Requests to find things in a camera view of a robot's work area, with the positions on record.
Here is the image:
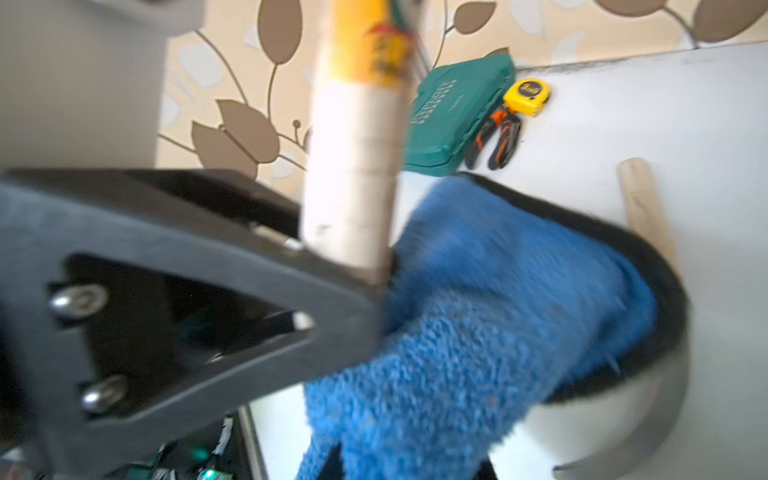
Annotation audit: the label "green plastic tool case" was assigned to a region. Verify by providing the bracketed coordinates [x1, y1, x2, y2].
[403, 53, 516, 177]

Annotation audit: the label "sickle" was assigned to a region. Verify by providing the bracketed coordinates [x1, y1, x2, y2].
[551, 157, 691, 480]
[300, 1, 423, 285]

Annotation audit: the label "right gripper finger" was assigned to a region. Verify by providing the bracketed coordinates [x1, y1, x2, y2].
[1, 169, 384, 478]

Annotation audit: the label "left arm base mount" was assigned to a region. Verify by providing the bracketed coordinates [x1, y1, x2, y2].
[109, 408, 267, 479]

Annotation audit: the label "red handled pliers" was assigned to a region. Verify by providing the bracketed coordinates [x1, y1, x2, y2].
[464, 106, 523, 172]

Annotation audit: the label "yellow tape measure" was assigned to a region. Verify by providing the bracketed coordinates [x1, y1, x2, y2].
[503, 78, 551, 117]

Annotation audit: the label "blue grey microfiber rag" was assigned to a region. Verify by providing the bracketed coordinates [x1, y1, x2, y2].
[298, 173, 657, 479]

